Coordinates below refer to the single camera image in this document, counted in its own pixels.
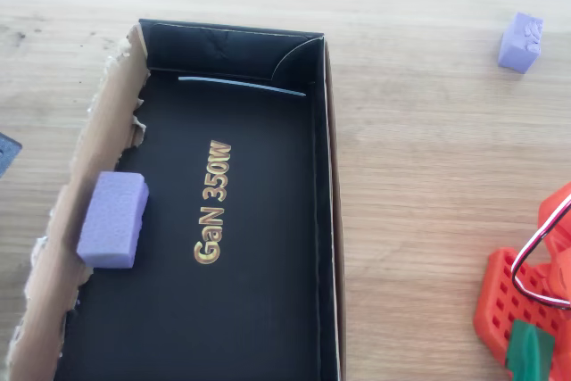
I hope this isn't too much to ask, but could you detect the black cardboard box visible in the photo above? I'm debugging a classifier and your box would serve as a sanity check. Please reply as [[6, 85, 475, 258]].
[[6, 18, 347, 381]]

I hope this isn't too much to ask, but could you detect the small purple foam cube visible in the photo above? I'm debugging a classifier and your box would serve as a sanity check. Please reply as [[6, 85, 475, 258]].
[[497, 12, 545, 74]]

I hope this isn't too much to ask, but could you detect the red white black servo wire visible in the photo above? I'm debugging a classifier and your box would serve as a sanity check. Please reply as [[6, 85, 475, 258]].
[[510, 195, 571, 311]]

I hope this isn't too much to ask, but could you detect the long purple foam block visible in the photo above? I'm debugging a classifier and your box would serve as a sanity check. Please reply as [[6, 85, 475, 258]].
[[76, 170, 150, 269]]

